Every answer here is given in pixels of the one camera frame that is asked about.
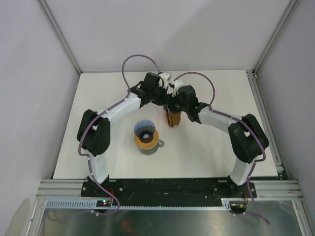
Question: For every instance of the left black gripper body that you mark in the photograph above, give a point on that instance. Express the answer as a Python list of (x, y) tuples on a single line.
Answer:
[(158, 94)]

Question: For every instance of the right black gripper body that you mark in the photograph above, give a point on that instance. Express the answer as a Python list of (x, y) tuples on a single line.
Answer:
[(175, 104)]

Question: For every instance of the orange coffee filter box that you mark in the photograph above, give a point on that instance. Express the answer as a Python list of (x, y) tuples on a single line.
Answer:
[(173, 119)]

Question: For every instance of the blue glass dripper cone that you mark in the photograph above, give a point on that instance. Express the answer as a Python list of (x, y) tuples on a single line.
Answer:
[(144, 128)]

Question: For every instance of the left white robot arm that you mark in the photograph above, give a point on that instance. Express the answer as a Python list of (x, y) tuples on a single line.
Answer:
[(95, 127)]

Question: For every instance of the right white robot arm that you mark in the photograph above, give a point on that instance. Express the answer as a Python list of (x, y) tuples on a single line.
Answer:
[(247, 138)]

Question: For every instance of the round bamboo dripper stand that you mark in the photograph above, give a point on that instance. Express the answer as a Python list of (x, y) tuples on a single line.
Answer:
[(147, 139)]

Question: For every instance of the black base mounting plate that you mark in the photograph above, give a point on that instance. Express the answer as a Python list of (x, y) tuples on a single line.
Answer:
[(169, 191)]

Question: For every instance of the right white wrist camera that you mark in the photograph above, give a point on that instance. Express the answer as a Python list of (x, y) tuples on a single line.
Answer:
[(175, 84)]

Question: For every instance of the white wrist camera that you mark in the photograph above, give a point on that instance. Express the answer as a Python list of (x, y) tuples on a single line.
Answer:
[(165, 77), (175, 84)]

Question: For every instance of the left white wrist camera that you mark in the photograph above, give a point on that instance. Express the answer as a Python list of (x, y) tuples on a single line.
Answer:
[(165, 77)]

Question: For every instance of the grey slotted cable duct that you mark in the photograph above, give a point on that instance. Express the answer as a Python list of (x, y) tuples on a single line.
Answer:
[(102, 204)]

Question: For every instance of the aluminium frame profile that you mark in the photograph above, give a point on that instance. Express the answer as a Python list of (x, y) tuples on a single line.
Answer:
[(59, 35)]

